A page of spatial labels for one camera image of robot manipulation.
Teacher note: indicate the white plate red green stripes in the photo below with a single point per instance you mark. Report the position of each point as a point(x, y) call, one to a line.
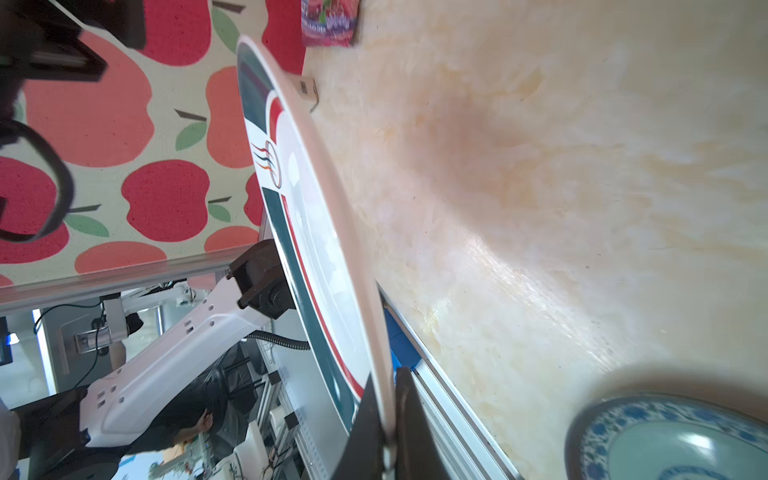
point(333, 288)

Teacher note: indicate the blue label block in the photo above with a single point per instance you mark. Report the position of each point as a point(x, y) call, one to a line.
point(403, 353)

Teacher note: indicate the teal patterned small plate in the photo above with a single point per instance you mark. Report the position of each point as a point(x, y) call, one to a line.
point(665, 437)

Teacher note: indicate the purple candy bag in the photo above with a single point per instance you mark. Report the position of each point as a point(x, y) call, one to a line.
point(329, 23)

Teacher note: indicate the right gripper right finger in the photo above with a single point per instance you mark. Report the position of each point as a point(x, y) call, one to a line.
point(417, 453)

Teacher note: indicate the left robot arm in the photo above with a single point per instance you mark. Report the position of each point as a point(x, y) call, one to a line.
point(83, 433)

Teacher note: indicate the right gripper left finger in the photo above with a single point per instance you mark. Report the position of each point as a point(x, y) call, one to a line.
point(362, 458)

